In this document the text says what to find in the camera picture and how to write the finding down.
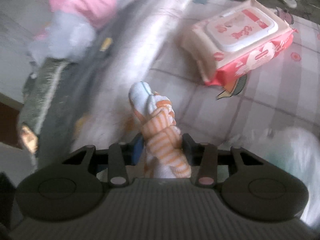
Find orange striped socks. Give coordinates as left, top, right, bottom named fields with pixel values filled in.
left=129, top=81, right=191, bottom=179

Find white plastic bag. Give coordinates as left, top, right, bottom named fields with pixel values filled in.
left=226, top=127, right=320, bottom=230

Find pink wet wipes pack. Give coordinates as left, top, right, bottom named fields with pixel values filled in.
left=181, top=0, right=295, bottom=87

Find pink grey duvet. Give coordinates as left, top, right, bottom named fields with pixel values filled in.
left=28, top=0, right=134, bottom=66

